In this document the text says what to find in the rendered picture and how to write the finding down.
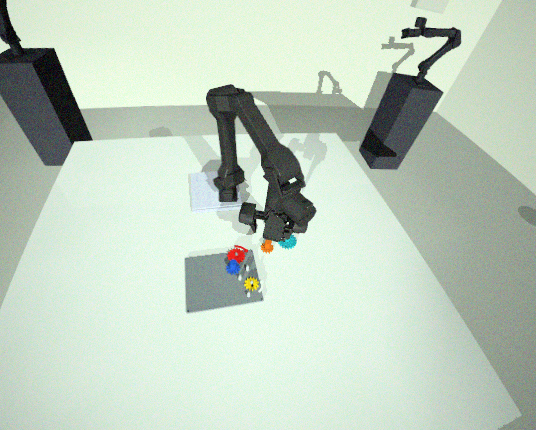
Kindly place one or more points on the orange gear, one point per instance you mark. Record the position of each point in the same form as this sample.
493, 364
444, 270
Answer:
267, 247

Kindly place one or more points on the cyan gear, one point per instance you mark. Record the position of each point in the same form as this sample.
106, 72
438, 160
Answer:
289, 243

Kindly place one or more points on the red gear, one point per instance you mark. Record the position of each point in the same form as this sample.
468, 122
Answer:
238, 258

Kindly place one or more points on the yellow gear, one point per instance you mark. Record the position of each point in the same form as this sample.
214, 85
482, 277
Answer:
251, 286

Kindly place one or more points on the blue gear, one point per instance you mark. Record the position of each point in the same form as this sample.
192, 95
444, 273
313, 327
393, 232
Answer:
232, 267

